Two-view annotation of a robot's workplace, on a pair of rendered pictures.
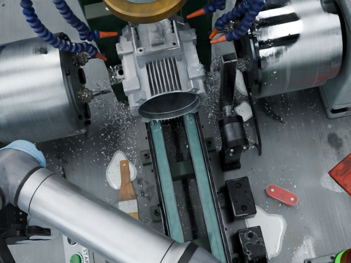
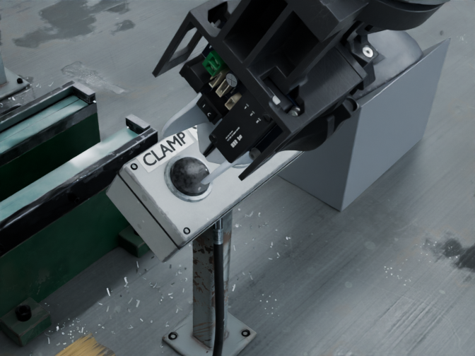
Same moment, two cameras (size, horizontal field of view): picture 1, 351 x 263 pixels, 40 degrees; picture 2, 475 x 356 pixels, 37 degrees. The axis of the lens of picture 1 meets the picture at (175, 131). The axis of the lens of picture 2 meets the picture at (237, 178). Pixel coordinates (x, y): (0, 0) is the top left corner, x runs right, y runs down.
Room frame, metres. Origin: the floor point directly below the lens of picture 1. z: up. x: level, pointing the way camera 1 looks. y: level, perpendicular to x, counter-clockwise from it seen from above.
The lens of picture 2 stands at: (0.45, 0.52, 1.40)
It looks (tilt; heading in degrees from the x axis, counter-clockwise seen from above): 42 degrees down; 220
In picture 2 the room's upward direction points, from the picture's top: 3 degrees clockwise
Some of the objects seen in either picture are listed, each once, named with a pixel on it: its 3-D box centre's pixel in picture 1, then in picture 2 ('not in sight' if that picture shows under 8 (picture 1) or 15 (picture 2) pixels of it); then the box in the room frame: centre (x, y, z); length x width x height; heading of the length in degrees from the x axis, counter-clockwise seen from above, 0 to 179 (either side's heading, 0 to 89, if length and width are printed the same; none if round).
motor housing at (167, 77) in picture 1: (161, 70); not in sight; (0.56, 0.01, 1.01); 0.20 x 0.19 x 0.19; 2
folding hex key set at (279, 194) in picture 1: (281, 195); not in sight; (0.24, -0.25, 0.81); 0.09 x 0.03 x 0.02; 54
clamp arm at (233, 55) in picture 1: (227, 85); not in sight; (0.44, -0.13, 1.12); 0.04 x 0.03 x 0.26; 2
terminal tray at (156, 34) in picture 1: (155, 37); not in sight; (0.60, 0.01, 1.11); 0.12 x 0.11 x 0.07; 2
